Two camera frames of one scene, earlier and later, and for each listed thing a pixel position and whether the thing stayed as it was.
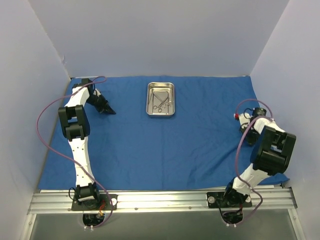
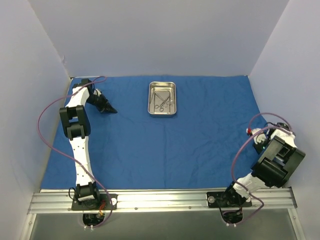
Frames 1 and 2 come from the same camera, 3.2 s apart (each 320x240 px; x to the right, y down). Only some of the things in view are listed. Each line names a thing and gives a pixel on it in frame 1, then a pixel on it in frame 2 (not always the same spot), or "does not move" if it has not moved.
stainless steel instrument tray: [160, 98] does not move
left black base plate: [104, 204] does not move
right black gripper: [250, 136] -> [258, 147]
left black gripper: [100, 104] does not move
